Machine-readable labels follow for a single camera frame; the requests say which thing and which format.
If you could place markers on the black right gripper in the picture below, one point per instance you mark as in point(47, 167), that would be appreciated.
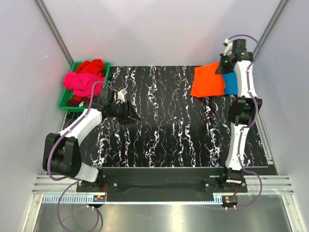
point(220, 69)

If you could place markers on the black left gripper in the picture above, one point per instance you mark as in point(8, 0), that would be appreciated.
point(127, 114)

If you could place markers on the orange t shirt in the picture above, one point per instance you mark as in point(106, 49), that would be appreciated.
point(206, 82)

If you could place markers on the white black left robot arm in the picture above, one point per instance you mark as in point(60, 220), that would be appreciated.
point(62, 156)

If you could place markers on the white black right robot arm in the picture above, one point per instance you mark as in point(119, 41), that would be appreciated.
point(242, 115)

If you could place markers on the folded blue t shirt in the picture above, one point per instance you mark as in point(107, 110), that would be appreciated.
point(231, 84)

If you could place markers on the dark maroon t shirt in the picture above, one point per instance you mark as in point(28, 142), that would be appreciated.
point(76, 101)

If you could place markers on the pink t shirt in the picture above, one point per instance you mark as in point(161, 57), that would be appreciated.
point(81, 83)

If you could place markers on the red t shirt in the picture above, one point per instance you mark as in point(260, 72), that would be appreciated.
point(94, 67)

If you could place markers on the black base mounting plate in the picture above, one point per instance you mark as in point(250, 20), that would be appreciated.
point(162, 185)

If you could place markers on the green plastic bin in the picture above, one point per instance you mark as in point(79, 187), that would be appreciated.
point(66, 95)

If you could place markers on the left connector box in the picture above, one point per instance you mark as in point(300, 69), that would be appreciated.
point(99, 198)

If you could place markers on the connector box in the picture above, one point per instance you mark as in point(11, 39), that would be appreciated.
point(99, 198)
point(230, 199)

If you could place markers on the right connector box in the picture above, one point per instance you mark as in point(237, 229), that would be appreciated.
point(230, 199)

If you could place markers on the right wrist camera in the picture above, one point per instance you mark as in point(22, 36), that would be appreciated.
point(236, 50)

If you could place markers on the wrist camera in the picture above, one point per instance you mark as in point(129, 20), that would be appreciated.
point(112, 96)
point(236, 50)

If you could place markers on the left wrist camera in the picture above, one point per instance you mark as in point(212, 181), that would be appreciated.
point(112, 96)

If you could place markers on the aluminium frame rail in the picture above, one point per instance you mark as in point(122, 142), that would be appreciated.
point(271, 184)

